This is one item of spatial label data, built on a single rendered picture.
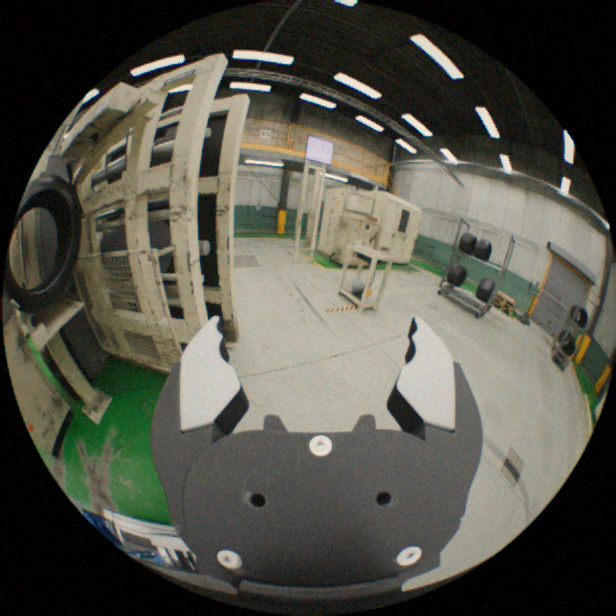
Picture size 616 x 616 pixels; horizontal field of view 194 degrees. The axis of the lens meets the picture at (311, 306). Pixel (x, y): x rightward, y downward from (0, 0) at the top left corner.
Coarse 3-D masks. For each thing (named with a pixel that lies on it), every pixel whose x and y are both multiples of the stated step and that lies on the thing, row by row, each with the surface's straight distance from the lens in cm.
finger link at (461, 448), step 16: (464, 384) 9; (464, 400) 9; (464, 416) 8; (480, 416) 9; (416, 432) 8; (432, 432) 7; (448, 432) 7; (464, 432) 8; (480, 432) 8; (448, 448) 7; (464, 448) 8; (480, 448) 8; (448, 464) 7; (464, 464) 7; (464, 480) 7; (464, 496) 7; (464, 512) 7
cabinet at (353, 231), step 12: (348, 216) 441; (348, 228) 434; (360, 228) 448; (372, 228) 473; (336, 240) 470; (348, 240) 432; (360, 240) 454; (372, 240) 481; (336, 252) 466; (336, 264) 468; (348, 264) 451
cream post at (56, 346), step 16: (32, 176) 149; (32, 224) 144; (32, 240) 143; (32, 256) 142; (32, 272) 142; (32, 288) 143; (64, 352) 155; (64, 368) 157; (80, 384) 166; (96, 400) 177
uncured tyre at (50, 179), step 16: (48, 176) 113; (32, 192) 108; (48, 192) 135; (64, 192) 112; (32, 208) 136; (48, 208) 137; (64, 208) 136; (16, 224) 133; (64, 224) 138; (80, 224) 116; (64, 240) 138; (80, 240) 117; (64, 256) 136; (64, 272) 109; (16, 288) 103; (48, 288) 106; (64, 288) 114; (32, 304) 105; (48, 304) 110
